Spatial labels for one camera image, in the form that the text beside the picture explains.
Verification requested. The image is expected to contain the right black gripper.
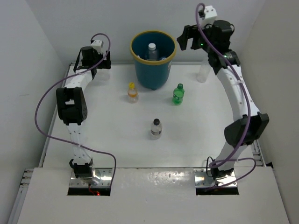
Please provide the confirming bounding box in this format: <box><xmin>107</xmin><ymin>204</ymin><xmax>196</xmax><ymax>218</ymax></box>
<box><xmin>178</xmin><ymin>21</ymin><xmax>215</xmax><ymax>54</ymax></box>

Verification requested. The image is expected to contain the square clear bottle white cap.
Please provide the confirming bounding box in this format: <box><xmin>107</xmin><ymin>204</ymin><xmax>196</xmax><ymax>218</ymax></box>
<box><xmin>145</xmin><ymin>43</ymin><xmax>159</xmax><ymax>61</ymax></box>

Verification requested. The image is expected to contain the small bottle black cap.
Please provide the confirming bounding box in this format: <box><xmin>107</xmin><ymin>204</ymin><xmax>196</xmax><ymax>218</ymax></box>
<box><xmin>150</xmin><ymin>119</ymin><xmax>162</xmax><ymax>139</ymax></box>

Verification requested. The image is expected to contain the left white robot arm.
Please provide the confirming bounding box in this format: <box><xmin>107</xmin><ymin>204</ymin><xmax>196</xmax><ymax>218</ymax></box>
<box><xmin>56</xmin><ymin>46</ymin><xmax>111</xmax><ymax>184</ymax></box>

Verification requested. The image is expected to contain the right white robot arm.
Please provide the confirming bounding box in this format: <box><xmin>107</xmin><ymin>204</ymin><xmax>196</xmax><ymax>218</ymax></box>
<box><xmin>177</xmin><ymin>20</ymin><xmax>270</xmax><ymax>179</ymax></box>

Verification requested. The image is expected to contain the blue bin yellow rim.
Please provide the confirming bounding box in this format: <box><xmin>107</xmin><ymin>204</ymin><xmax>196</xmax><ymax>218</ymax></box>
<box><xmin>130</xmin><ymin>30</ymin><xmax>177</xmax><ymax>90</ymax></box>

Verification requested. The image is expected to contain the small bottle yellow cap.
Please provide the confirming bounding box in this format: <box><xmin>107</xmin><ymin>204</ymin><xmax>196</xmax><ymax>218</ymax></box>
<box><xmin>127</xmin><ymin>82</ymin><xmax>139</xmax><ymax>103</ymax></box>

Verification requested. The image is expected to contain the green plastic bottle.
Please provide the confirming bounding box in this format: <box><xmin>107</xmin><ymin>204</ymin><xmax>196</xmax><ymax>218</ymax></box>
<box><xmin>172</xmin><ymin>83</ymin><xmax>185</xmax><ymax>105</ymax></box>

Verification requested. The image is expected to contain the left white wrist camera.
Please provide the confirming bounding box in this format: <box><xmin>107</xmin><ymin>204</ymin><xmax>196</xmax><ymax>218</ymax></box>
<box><xmin>90</xmin><ymin>40</ymin><xmax>104</xmax><ymax>55</ymax></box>

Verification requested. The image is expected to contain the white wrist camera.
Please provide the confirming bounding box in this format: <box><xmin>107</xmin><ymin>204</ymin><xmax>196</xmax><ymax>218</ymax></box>
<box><xmin>199</xmin><ymin>5</ymin><xmax>217</xmax><ymax>27</ymax></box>
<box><xmin>90</xmin><ymin>40</ymin><xmax>104</xmax><ymax>55</ymax></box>

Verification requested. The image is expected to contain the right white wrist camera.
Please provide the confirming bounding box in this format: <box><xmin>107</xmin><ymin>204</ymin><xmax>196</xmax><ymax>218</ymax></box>
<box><xmin>199</xmin><ymin>5</ymin><xmax>217</xmax><ymax>27</ymax></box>

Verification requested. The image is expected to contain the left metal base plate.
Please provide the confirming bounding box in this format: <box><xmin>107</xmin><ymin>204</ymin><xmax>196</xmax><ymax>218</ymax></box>
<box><xmin>69</xmin><ymin>168</ymin><xmax>112</xmax><ymax>189</ymax></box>

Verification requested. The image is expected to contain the metal base plate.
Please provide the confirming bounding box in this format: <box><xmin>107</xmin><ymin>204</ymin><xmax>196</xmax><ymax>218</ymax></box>
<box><xmin>193</xmin><ymin>168</ymin><xmax>237</xmax><ymax>189</ymax></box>
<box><xmin>69</xmin><ymin>168</ymin><xmax>112</xmax><ymax>189</ymax></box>

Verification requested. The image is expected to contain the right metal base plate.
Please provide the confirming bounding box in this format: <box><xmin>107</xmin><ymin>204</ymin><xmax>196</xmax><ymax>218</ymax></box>
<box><xmin>193</xmin><ymin>168</ymin><xmax>237</xmax><ymax>189</ymax></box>

